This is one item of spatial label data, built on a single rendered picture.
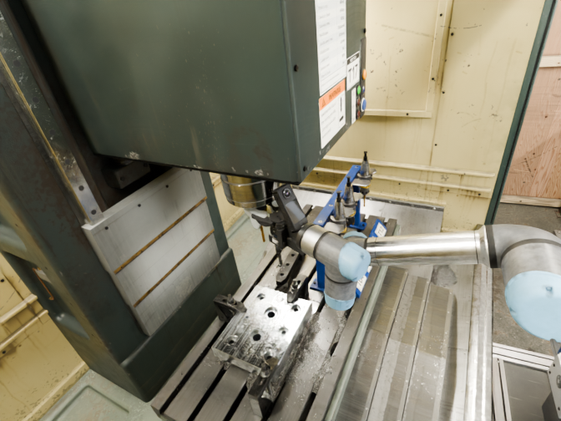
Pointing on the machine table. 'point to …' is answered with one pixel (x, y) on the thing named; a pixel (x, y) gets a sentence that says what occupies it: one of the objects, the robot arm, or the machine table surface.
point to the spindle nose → (248, 191)
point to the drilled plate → (257, 311)
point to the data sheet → (331, 42)
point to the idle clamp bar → (287, 269)
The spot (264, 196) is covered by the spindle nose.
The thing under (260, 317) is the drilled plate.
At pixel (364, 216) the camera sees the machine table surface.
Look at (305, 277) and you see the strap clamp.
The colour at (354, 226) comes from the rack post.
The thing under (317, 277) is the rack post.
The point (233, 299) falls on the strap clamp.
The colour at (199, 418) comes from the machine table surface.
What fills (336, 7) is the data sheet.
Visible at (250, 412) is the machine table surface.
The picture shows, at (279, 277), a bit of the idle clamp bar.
